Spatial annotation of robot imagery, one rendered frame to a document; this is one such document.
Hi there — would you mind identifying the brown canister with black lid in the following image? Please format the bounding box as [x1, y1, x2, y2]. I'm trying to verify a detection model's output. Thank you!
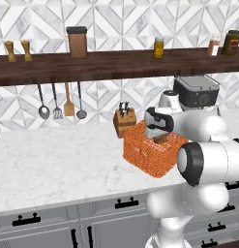
[66, 25, 89, 59]

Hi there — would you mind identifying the metal skimmer spoon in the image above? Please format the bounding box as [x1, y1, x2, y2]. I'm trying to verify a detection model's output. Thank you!
[75, 80, 88, 120]

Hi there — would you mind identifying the black cabinet door handle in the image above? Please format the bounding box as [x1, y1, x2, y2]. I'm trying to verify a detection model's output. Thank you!
[86, 226, 94, 248]
[70, 228, 79, 248]

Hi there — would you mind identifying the orange wicker basket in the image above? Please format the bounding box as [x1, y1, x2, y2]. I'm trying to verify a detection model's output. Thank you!
[122, 119, 190, 179]

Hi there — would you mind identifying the yellow jar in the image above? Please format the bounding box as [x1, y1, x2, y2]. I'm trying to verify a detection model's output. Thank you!
[153, 36, 165, 60]

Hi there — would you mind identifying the wooden knife block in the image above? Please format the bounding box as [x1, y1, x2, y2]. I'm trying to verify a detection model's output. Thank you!
[112, 108, 138, 140]

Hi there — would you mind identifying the wooden spatula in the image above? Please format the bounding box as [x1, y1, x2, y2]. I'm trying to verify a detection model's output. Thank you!
[63, 82, 75, 117]

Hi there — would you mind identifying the wooden pepper mill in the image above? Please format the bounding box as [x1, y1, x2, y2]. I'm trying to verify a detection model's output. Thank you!
[20, 40, 33, 62]
[3, 40, 17, 63]

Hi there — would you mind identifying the metal ladle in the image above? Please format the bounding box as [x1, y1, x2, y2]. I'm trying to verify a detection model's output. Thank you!
[36, 83, 51, 121]

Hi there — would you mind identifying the dark wooden wall shelf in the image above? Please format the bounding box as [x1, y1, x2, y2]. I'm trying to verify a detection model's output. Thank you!
[0, 46, 239, 87]

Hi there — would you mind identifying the black drawer handle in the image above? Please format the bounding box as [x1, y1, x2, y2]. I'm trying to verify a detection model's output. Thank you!
[207, 222, 227, 233]
[220, 203, 237, 213]
[12, 212, 42, 227]
[200, 238, 219, 248]
[224, 180, 239, 191]
[114, 196, 140, 210]

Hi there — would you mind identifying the grey drawer front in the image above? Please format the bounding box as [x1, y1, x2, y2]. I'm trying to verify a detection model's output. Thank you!
[183, 220, 239, 241]
[0, 205, 70, 230]
[192, 202, 239, 224]
[91, 193, 152, 215]
[224, 188, 239, 205]

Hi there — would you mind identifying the dark olive jar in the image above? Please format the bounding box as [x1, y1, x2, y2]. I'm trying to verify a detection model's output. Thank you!
[221, 29, 239, 57]

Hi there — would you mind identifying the metal slotted spatula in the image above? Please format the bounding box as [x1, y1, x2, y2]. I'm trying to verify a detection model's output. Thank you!
[51, 82, 64, 120]

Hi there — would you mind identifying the grey cabinet door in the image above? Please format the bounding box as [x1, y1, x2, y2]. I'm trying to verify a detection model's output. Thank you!
[81, 212, 159, 248]
[0, 225, 82, 248]

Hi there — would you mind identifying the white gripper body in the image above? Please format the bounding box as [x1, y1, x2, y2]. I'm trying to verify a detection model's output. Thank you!
[145, 127, 172, 145]

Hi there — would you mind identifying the black and grey countertop appliance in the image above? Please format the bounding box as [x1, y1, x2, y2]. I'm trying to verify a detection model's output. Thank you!
[172, 75, 222, 109]

